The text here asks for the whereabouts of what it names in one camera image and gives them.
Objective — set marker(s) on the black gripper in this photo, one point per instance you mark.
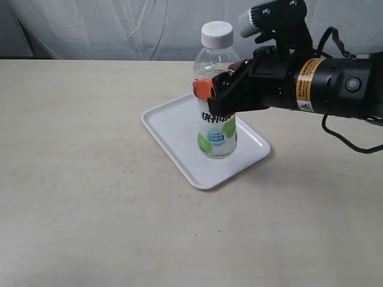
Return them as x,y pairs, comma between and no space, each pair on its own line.
263,82

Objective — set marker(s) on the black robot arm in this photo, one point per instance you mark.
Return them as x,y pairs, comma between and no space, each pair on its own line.
349,88

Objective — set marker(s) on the white rectangular tray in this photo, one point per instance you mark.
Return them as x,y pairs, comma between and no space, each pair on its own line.
208,150

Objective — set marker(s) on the white backdrop cloth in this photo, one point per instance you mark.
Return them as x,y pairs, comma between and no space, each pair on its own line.
115,30

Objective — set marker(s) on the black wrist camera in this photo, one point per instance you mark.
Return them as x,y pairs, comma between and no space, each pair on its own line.
283,21

